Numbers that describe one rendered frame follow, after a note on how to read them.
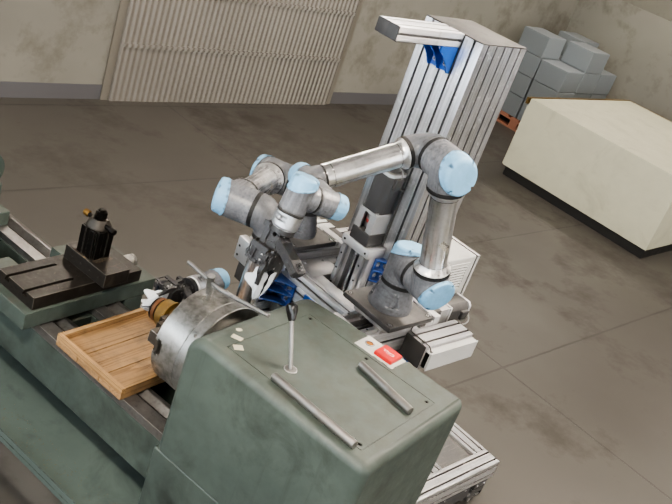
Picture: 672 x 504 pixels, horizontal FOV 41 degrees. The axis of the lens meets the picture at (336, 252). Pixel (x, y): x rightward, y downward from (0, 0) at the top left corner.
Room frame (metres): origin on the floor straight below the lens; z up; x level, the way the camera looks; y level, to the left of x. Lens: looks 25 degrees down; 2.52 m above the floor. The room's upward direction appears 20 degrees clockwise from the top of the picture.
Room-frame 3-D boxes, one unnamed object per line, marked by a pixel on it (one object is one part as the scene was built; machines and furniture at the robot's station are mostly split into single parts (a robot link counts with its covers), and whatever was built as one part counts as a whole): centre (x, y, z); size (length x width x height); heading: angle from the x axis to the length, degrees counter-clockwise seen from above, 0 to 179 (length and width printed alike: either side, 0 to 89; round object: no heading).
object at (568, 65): (10.39, -1.73, 0.54); 1.14 x 0.73 x 1.08; 142
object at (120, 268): (2.50, 0.72, 1.00); 0.20 x 0.10 x 0.05; 61
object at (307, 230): (2.92, 0.17, 1.21); 0.15 x 0.15 x 0.10
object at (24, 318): (2.50, 0.81, 0.90); 0.53 x 0.30 x 0.06; 151
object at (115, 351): (2.28, 0.48, 0.89); 0.36 x 0.30 x 0.04; 151
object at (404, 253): (2.61, -0.23, 1.33); 0.13 x 0.12 x 0.14; 38
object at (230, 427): (1.98, -0.09, 1.06); 0.59 x 0.48 x 0.39; 61
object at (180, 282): (2.37, 0.43, 1.08); 0.12 x 0.09 x 0.08; 151
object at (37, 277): (2.46, 0.78, 0.95); 0.43 x 0.18 x 0.04; 151
